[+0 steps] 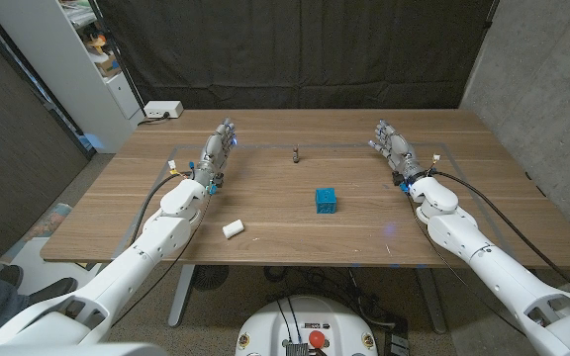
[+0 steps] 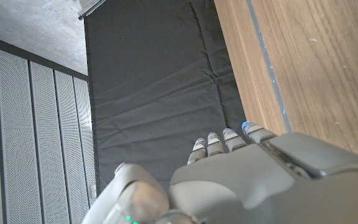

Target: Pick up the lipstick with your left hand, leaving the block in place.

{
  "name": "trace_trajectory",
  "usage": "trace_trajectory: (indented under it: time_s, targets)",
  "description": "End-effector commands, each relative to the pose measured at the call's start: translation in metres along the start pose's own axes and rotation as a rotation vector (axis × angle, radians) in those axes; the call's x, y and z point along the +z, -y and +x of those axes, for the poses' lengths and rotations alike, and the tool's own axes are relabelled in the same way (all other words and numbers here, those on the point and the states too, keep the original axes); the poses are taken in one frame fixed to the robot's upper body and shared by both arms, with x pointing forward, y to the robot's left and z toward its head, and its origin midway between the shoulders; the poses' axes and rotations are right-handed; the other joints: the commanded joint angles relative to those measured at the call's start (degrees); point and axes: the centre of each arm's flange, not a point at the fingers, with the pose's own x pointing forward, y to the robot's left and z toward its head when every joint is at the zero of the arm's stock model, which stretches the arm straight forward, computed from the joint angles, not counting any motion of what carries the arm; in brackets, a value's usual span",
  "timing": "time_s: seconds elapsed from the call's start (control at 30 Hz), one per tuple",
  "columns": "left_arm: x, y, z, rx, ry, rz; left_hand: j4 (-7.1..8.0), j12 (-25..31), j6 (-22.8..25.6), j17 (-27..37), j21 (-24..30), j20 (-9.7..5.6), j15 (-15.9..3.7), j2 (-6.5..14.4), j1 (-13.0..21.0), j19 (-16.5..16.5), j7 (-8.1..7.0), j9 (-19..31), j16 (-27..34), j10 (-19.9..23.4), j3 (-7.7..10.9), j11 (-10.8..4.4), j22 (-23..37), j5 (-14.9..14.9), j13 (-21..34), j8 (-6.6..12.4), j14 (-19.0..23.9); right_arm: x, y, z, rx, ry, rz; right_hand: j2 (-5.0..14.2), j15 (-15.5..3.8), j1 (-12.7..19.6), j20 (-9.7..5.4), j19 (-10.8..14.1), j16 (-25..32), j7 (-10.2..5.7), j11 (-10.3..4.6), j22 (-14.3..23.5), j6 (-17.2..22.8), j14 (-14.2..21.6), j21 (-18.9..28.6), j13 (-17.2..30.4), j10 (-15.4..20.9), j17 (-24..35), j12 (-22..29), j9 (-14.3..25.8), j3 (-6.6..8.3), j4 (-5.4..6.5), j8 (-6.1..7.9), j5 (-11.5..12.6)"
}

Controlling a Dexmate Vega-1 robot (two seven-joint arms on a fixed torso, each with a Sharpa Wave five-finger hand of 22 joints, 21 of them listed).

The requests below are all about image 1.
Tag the colourful floor mat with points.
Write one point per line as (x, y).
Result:
(50, 220)

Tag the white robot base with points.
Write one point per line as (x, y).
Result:
(270, 326)

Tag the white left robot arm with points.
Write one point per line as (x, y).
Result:
(136, 257)

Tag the grey table leg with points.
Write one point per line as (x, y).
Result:
(432, 301)
(181, 296)

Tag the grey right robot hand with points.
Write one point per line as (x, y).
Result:
(399, 151)

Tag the black round fan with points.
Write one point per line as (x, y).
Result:
(210, 277)

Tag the cardboard box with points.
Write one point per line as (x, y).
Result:
(108, 65)

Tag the black backdrop curtain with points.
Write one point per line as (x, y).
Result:
(300, 54)

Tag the black backdrop stand pole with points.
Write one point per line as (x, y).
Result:
(117, 54)

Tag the red emergency stop button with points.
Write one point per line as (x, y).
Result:
(316, 338)

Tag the white floor panel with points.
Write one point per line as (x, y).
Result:
(37, 267)

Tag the orange toy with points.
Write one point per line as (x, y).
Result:
(97, 43)

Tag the white cylinder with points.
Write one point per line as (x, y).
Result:
(233, 229)

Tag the white power strip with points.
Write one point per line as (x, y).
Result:
(162, 109)

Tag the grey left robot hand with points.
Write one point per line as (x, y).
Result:
(213, 153)

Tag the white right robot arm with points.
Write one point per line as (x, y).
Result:
(493, 267)

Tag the blue block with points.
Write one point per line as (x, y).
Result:
(325, 201)

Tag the white shelf cabinet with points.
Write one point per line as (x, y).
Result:
(67, 74)

